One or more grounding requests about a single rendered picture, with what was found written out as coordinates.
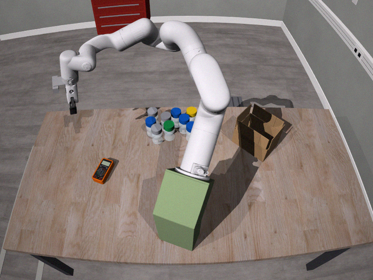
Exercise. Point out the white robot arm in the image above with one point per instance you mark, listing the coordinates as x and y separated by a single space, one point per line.
203 68

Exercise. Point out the orange digital multimeter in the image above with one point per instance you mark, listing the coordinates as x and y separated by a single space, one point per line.
103 170

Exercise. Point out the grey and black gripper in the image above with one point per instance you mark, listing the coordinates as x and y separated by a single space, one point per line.
71 91

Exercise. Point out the blue-capped white bottle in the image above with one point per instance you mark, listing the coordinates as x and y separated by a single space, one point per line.
149 122
175 113
183 120
189 126

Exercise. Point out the clear glass bottle with yellow cap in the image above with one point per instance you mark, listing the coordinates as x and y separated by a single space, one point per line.
191 111

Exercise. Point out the clear glass bottle with dark grey cap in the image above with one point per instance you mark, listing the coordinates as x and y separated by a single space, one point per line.
152 111
157 136
164 117

